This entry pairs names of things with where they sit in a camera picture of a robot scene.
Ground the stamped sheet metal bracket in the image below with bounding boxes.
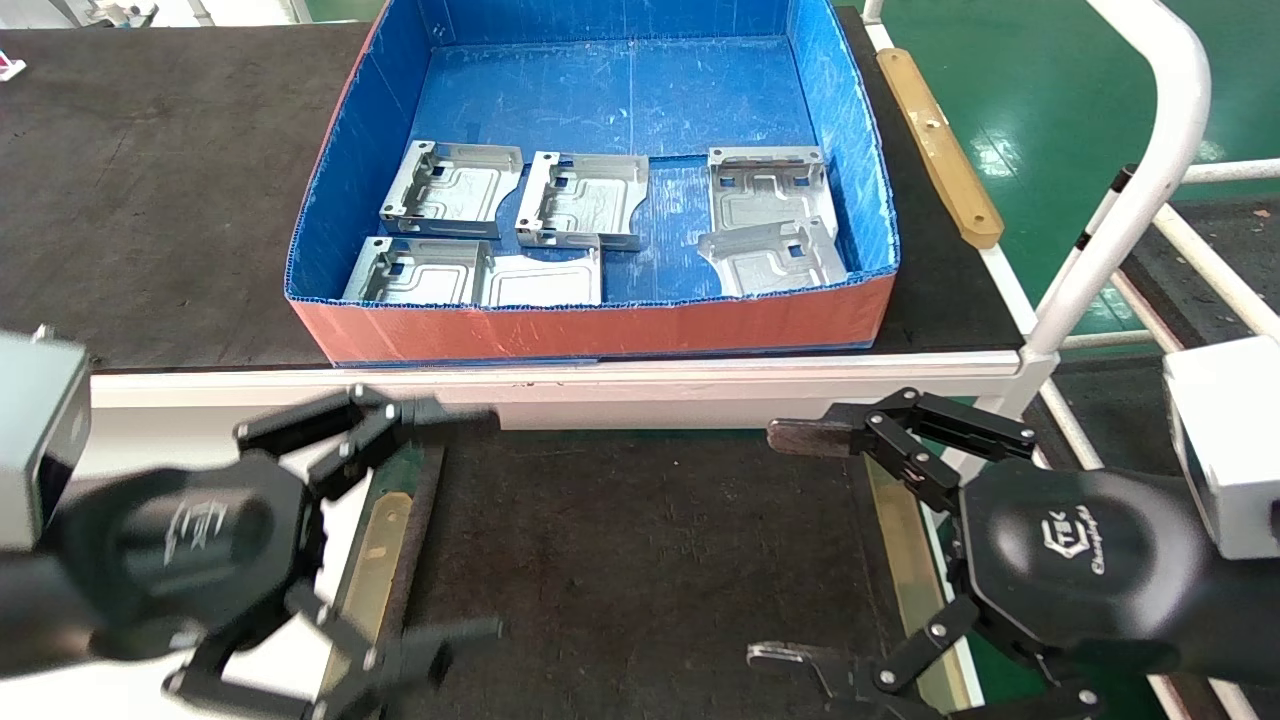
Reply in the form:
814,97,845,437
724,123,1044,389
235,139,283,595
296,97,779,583
342,236,493,306
514,151,650,252
696,217,850,299
379,140,525,240
707,146,837,237

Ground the black and white rod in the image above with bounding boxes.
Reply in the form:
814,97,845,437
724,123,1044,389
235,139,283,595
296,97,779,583
1074,163,1141,253

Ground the tan wooden strip with screws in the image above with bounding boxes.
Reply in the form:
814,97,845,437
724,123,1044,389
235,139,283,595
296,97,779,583
876,47,1005,250

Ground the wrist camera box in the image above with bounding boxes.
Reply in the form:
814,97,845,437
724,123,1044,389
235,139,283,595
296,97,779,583
1163,335,1280,561
0,328,93,553

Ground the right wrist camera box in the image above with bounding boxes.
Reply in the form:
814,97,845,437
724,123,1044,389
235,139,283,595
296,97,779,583
1163,335,1280,561

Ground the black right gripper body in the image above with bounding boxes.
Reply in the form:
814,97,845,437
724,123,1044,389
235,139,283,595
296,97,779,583
955,465,1216,671

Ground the white tube frame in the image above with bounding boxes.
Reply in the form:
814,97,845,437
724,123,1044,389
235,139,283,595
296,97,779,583
860,0,1280,471

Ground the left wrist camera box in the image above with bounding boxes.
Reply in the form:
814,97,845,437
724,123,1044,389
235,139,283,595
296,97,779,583
0,328,93,553

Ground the tan wooden edge strip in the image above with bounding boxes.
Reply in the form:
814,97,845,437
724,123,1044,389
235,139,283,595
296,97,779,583
862,455,976,713
325,440,448,691

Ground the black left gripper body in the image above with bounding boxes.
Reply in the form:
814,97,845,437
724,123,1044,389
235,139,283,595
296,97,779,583
40,452,326,661

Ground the blue corrugated box orange outside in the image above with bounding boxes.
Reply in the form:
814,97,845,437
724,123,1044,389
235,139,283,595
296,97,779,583
285,0,899,366

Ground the large black rubber table mat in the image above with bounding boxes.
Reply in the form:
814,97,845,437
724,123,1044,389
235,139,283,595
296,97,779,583
0,8,1023,373

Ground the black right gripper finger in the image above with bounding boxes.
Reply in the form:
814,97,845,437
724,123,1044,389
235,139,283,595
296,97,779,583
747,595,1101,720
767,387,1038,513

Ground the flat sheet metal plate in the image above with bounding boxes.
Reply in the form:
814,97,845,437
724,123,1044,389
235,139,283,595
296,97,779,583
480,248,604,308

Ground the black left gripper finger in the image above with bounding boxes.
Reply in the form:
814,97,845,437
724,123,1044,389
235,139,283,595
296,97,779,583
235,385,501,501
163,585,506,720

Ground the white metal table frame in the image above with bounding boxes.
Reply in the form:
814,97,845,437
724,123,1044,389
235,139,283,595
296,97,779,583
88,348,1061,433

